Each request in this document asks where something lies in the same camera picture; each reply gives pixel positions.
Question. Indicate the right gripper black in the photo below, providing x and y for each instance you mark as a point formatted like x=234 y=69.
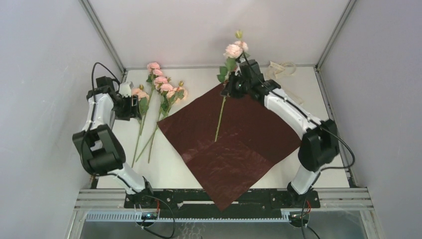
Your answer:
x=229 y=91

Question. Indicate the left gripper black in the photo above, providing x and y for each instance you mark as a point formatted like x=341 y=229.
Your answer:
x=132 y=112

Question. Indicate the pink fake flower stem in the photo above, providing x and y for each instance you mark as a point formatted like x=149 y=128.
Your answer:
x=143 y=106
x=170 y=95
x=155 y=79
x=234 y=54

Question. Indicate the red wrapping paper sheet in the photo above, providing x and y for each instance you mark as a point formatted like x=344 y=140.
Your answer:
x=228 y=144

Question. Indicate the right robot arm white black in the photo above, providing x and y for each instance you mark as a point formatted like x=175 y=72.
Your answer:
x=319 y=138

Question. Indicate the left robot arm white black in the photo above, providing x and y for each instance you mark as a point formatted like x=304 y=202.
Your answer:
x=101 y=154

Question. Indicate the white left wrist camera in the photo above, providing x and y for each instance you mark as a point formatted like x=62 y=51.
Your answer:
x=125 y=89

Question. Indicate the aluminium frame front rail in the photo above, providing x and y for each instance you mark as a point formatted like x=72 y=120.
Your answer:
x=353 y=199

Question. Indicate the white cable duct strip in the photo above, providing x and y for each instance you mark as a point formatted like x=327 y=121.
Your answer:
x=140 y=217

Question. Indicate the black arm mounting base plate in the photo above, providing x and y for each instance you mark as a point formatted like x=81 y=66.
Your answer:
x=196 y=204

